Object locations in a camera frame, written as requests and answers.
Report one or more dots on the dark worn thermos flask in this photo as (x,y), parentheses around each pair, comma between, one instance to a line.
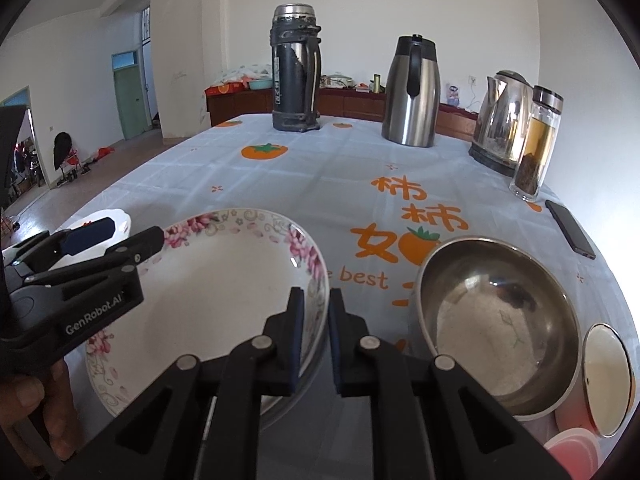
(287,85)

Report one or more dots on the brown wooden sideboard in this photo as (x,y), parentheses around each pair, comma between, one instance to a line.
(350,105)

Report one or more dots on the person's left hand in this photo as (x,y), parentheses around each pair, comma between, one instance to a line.
(35,405)

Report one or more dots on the small cartoon bag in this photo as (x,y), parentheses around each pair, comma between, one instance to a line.
(452,95)

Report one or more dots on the black smartphone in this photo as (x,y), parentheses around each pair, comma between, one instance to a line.
(570,230)

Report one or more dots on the steel electric kettle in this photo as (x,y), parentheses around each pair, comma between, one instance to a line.
(500,120)

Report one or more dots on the orange printed box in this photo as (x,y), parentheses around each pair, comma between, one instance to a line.
(225,88)

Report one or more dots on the stainless steel bowl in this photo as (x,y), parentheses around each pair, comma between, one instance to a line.
(480,300)

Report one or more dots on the glass tea bottle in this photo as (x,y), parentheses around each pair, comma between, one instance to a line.
(537,145)

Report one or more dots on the black jacket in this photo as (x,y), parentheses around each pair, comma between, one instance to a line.
(62,147)

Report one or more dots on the red flower white plate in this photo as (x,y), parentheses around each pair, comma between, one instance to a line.
(119,220)

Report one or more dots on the red bag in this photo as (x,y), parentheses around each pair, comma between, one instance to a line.
(105,152)

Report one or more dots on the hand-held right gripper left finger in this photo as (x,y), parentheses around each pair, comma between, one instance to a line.
(297,340)

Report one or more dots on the red chair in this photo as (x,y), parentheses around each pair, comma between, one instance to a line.
(75,160)

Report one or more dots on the yellow tin can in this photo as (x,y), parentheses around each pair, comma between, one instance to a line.
(375,83)

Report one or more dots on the white mesh food cover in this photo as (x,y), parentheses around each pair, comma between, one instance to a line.
(240,72)

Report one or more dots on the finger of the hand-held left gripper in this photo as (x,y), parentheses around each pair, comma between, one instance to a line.
(90,235)
(125,252)

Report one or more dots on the green door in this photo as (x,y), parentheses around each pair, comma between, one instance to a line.
(129,105)

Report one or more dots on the white cooking pot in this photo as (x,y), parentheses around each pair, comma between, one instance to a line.
(340,80)

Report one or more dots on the cream enamel bowl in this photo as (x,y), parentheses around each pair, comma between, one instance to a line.
(605,385)

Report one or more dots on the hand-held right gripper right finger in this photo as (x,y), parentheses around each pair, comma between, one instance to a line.
(334,350)

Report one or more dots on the pink plastic bowl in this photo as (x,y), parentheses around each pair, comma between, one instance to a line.
(575,455)

